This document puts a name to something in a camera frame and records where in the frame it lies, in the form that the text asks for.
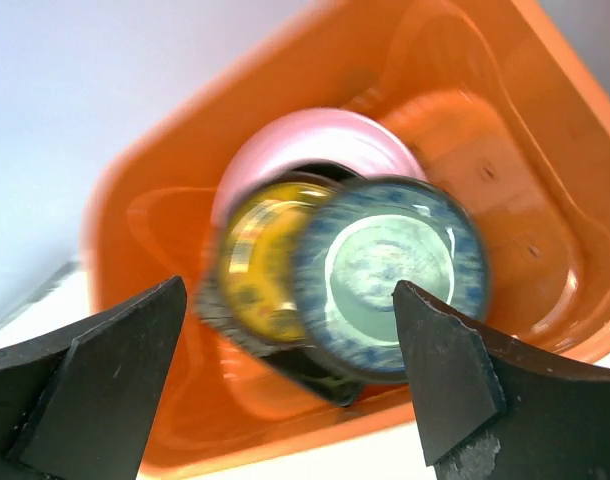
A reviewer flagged yellow patterned round plate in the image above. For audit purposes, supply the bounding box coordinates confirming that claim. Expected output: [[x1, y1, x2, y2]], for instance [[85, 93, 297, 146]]
[[216, 174, 339, 346]]

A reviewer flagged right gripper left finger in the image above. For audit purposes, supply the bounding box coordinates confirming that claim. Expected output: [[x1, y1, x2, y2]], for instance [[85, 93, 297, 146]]
[[0, 276, 187, 479]]

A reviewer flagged blue floral round plate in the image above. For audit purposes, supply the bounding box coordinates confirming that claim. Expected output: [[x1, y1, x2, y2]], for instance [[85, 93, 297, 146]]
[[291, 175, 492, 384]]

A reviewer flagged pink round plate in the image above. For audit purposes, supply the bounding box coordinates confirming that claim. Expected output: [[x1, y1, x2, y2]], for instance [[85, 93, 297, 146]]
[[211, 107, 427, 225]]

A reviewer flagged black floral square plate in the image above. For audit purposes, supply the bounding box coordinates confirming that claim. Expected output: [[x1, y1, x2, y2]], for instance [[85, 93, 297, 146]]
[[194, 160, 364, 415]]

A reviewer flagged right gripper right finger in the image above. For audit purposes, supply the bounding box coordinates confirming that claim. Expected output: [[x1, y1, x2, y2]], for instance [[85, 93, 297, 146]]
[[393, 280, 610, 479]]

